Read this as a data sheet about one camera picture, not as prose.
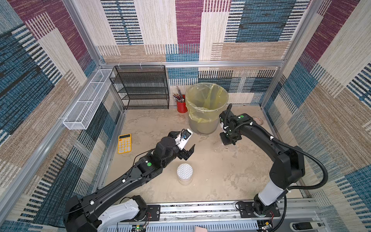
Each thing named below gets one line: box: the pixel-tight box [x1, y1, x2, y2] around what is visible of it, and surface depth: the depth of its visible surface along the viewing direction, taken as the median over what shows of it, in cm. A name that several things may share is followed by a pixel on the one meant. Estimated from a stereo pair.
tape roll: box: [252, 116, 264, 126], surface depth 114 cm
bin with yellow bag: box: [185, 82, 229, 135], surface depth 97 cm
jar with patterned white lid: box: [176, 163, 194, 186], surface depth 77 cm
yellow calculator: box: [117, 133, 132, 155], surface depth 101 cm
